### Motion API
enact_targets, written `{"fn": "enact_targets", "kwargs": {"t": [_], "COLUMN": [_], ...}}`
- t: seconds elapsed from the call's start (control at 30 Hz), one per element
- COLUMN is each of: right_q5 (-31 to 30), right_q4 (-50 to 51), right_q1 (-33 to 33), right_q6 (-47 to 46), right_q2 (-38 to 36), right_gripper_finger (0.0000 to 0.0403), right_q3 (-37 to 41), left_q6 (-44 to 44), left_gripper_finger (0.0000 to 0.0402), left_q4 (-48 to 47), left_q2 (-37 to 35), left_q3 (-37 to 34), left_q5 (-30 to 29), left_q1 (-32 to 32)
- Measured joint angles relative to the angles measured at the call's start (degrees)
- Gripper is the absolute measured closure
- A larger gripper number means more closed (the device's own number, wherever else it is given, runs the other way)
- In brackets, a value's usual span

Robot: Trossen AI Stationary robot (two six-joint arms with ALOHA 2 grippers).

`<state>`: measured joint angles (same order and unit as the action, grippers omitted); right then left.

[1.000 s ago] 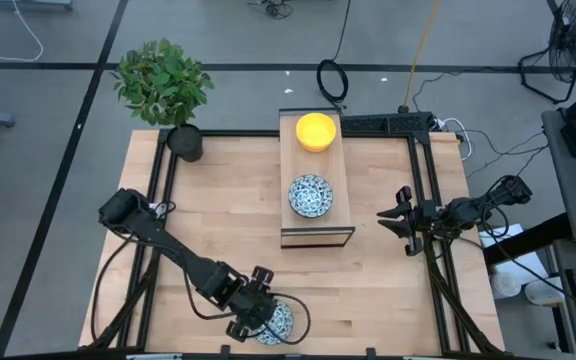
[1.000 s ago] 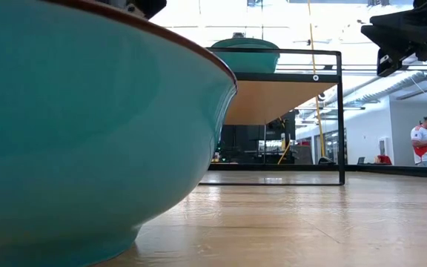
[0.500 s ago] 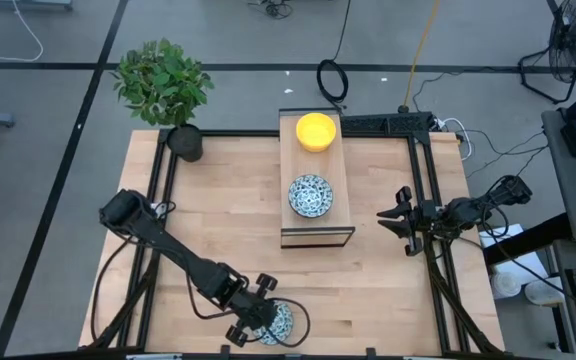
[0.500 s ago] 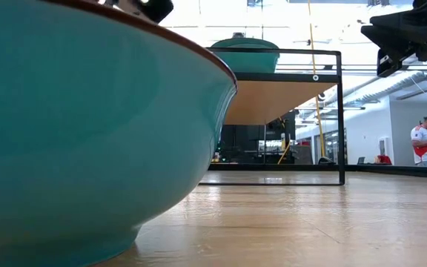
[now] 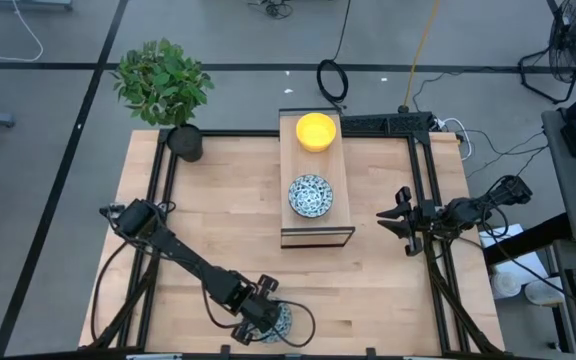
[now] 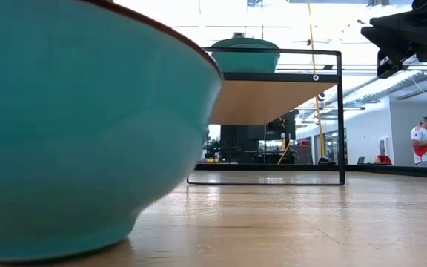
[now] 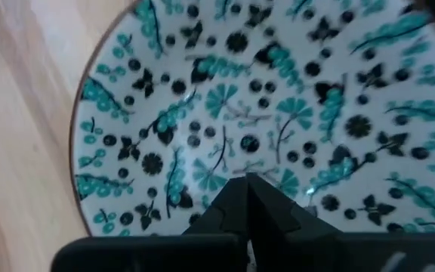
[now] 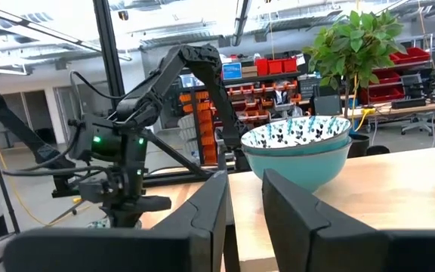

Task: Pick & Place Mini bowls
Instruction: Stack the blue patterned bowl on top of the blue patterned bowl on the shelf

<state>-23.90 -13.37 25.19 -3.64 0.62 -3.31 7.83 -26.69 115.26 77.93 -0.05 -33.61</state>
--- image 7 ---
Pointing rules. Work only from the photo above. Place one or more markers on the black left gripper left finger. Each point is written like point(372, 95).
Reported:
point(229, 215)

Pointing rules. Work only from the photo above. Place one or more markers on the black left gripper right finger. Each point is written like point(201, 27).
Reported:
point(278, 215)

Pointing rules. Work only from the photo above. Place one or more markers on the teal floral patterned bowl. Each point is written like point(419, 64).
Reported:
point(240, 94)

